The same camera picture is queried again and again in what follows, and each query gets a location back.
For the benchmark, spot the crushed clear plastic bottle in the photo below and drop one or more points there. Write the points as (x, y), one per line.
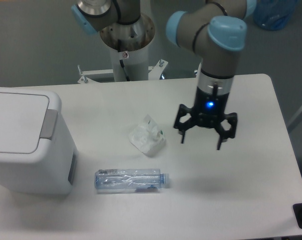
(130, 180)

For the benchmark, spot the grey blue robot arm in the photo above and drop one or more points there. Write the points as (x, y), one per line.
(216, 33)

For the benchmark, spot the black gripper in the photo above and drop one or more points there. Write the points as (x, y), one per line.
(210, 110)

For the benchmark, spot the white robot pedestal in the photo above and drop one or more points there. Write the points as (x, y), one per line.
(128, 46)

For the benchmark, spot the crumpled white plastic cup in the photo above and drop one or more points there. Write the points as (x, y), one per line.
(147, 137)

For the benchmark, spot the white trash can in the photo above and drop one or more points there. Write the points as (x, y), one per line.
(37, 151)

